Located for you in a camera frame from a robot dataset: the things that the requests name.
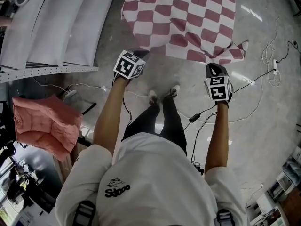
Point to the brown wooden furniture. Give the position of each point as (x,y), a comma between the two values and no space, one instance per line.
(63,163)

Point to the white metal shelving rack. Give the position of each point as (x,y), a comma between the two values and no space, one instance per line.
(47,70)

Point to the person's right shoe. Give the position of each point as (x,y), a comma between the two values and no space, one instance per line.
(175,89)

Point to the person's left shoe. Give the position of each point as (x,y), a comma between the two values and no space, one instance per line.
(153,95)

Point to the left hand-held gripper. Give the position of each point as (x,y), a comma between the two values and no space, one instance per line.
(128,66)

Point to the person's right forearm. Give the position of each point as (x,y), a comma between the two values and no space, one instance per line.
(217,138)

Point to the low white storage shelf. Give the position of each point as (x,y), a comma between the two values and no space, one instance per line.
(282,185)

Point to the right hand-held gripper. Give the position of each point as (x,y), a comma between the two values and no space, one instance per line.
(217,89)

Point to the person's left forearm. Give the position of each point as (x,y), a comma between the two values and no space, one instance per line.
(105,121)

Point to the black power adapter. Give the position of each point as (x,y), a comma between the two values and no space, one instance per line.
(194,118)

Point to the person's black trousers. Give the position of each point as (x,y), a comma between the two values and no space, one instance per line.
(169,121)

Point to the person's shoe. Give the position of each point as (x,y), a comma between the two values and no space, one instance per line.
(153,95)
(175,89)

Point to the white padded sheet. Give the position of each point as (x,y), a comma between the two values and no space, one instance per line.
(89,25)
(56,25)

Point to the pink quilted cushion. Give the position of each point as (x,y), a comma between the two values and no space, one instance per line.
(44,126)

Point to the red white checkered cloth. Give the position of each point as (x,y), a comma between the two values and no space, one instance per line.
(178,15)

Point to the person's white shirt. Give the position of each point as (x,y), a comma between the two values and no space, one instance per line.
(152,173)

